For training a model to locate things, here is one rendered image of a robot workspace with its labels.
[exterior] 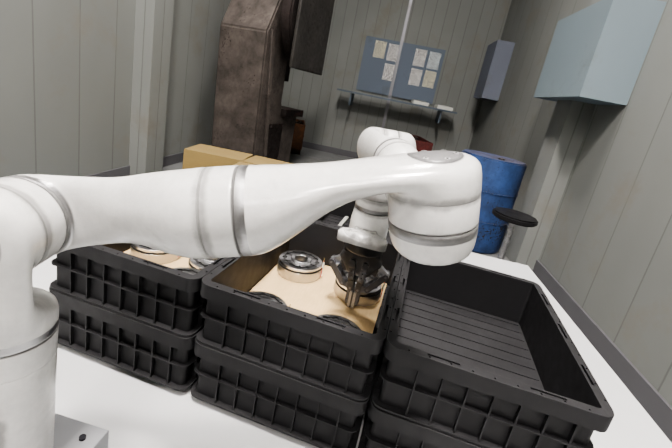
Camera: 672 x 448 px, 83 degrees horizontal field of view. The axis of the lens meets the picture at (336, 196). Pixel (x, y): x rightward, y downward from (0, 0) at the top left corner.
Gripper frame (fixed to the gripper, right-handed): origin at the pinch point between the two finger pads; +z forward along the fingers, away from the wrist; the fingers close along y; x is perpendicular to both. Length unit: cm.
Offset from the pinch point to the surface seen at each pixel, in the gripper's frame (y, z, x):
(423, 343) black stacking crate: -15.4, 2.7, 3.7
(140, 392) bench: 29.2, 15.5, 24.2
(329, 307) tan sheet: 3.9, 2.6, 1.9
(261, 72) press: 191, -41, -343
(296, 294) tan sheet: 11.5, 2.6, 1.1
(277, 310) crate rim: 8.1, -7.1, 22.5
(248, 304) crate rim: 12.8, -6.5, 22.4
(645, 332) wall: -145, 54, -152
